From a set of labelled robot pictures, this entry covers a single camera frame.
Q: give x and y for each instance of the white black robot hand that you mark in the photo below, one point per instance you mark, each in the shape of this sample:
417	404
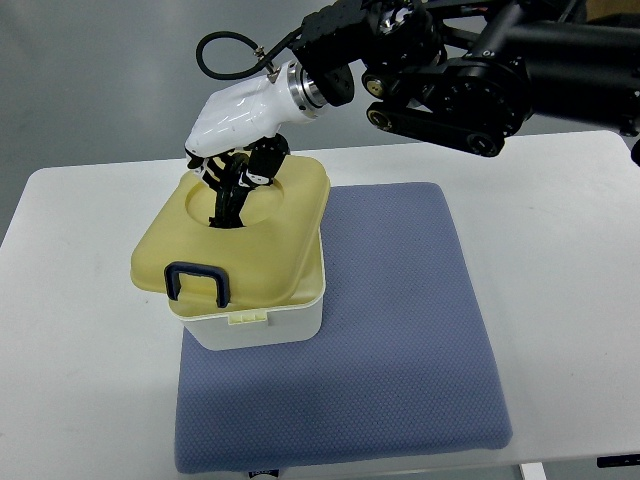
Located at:
235	141

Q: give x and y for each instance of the yellow storage box lid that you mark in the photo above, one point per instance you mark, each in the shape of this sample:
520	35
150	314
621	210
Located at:
272	259

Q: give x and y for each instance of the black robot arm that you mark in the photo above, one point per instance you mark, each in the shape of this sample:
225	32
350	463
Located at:
466	75

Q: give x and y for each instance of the white storage box base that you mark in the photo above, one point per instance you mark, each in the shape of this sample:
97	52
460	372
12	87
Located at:
297	319

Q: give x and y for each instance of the blue padded mat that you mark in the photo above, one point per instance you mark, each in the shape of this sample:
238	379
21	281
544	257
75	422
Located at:
401	366

